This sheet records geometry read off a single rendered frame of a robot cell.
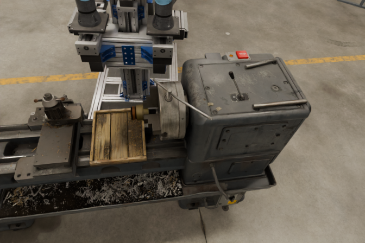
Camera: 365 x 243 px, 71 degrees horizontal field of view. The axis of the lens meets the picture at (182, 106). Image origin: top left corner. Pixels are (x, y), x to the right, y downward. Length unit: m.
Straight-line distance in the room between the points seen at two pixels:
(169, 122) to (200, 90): 0.22
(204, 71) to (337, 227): 1.84
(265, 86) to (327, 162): 1.69
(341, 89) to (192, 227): 2.54
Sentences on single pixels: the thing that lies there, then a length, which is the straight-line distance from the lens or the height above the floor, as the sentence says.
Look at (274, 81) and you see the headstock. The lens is 1.43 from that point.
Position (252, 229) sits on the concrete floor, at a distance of 2.35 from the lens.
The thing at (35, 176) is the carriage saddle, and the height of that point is 0.92.
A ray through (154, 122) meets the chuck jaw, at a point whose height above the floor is 1.10.
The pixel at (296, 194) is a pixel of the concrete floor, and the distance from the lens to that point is 2.61.
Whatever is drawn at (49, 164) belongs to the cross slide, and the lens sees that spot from 1.45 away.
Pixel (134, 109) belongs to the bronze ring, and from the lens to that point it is 1.35.
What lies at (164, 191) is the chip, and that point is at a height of 0.56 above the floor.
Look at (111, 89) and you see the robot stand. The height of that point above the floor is 0.21.
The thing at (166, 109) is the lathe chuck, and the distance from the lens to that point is 1.23.
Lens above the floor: 2.16
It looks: 50 degrees down
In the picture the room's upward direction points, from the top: 7 degrees clockwise
